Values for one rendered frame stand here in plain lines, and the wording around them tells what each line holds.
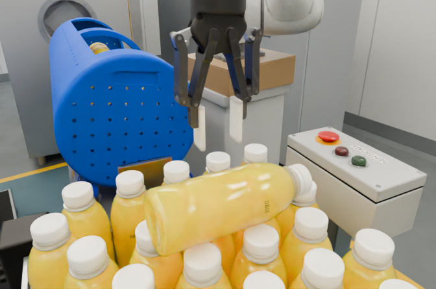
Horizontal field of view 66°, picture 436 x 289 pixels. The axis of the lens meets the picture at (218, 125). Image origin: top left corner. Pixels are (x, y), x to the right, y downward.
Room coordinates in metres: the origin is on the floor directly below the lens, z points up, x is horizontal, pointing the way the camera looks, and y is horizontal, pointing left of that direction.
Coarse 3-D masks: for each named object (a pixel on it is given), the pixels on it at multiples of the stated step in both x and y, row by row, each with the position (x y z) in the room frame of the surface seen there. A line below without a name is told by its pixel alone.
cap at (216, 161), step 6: (210, 156) 0.48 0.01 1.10; (216, 156) 0.48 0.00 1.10; (222, 156) 0.48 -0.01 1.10; (228, 156) 0.48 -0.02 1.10; (210, 162) 0.46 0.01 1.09; (216, 162) 0.46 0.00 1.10; (222, 162) 0.46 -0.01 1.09; (228, 162) 0.47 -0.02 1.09; (210, 168) 0.46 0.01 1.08; (216, 168) 0.46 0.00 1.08; (222, 168) 0.46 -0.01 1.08; (228, 168) 0.47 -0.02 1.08
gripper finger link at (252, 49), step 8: (256, 32) 0.49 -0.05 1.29; (256, 40) 0.49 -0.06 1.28; (248, 48) 0.50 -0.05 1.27; (256, 48) 0.49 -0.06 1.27; (248, 56) 0.50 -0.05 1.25; (256, 56) 0.49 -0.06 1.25; (248, 64) 0.50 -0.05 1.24; (256, 64) 0.49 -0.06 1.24; (248, 72) 0.50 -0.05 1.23; (256, 72) 0.49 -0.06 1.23; (248, 80) 0.51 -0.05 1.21; (256, 80) 0.49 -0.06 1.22; (256, 88) 0.49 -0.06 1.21
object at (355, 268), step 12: (348, 252) 0.30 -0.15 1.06; (348, 264) 0.28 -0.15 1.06; (360, 264) 0.27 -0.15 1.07; (372, 264) 0.27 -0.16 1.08; (300, 276) 0.27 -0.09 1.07; (348, 276) 0.28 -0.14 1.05; (360, 276) 0.27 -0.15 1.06; (372, 276) 0.27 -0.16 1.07; (384, 276) 0.27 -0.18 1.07; (396, 276) 0.28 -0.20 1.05; (288, 288) 0.27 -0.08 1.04; (300, 288) 0.25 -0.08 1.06; (312, 288) 0.24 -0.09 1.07; (336, 288) 0.24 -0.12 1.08; (348, 288) 0.27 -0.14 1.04; (360, 288) 0.26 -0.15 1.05; (372, 288) 0.26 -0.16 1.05
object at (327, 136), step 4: (320, 132) 0.54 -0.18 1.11; (324, 132) 0.54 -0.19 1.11; (328, 132) 0.54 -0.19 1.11; (332, 132) 0.54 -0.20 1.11; (320, 136) 0.52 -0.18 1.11; (324, 136) 0.52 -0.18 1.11; (328, 136) 0.52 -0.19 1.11; (332, 136) 0.52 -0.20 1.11; (336, 136) 0.52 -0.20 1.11; (324, 140) 0.52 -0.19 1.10; (328, 140) 0.51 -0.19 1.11; (332, 140) 0.51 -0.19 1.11
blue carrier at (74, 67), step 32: (64, 32) 1.12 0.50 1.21; (96, 32) 0.97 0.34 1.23; (64, 64) 0.73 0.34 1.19; (96, 64) 0.59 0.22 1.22; (128, 64) 0.61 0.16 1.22; (160, 64) 0.64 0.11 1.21; (64, 96) 0.56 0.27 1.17; (96, 96) 0.58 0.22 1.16; (128, 96) 0.61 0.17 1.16; (160, 96) 0.64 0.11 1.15; (64, 128) 0.56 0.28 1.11; (96, 128) 0.58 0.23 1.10; (128, 128) 0.61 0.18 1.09; (160, 128) 0.63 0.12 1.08; (96, 160) 0.58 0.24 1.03; (128, 160) 0.60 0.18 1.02
